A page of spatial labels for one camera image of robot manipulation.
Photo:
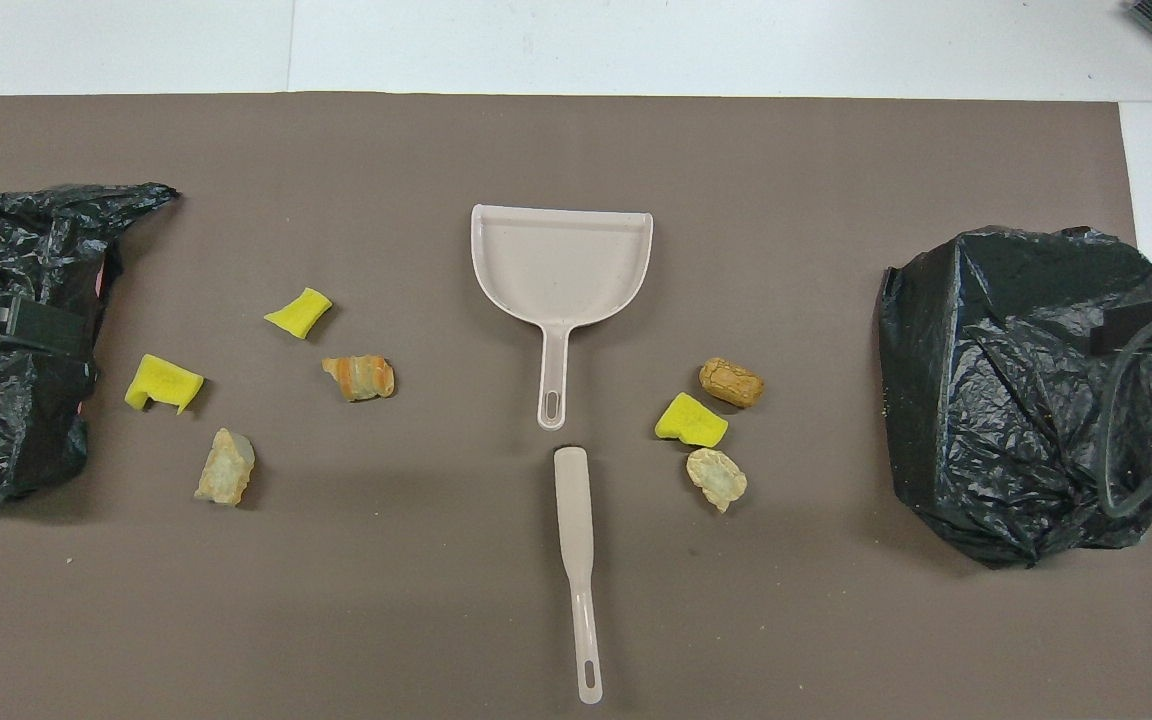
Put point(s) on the beige plastic dustpan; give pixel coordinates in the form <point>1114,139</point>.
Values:
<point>556,265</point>

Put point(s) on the beige hand brush black bristles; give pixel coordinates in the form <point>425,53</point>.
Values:
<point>572,500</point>

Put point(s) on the black trash bag bin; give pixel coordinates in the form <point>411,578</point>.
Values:
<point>996,400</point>
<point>16,430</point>

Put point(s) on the brown table mat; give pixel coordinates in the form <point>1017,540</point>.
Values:
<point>536,150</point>

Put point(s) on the yellow sponge piece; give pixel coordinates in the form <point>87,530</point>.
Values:
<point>161,380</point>
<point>691,422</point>
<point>298,313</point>

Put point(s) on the orange striped croissant piece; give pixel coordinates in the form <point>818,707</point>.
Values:
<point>361,378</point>

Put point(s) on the pale bread chunk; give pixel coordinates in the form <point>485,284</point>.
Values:
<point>718,477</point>
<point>226,470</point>

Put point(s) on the brown bread roll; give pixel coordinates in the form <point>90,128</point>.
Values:
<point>731,383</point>

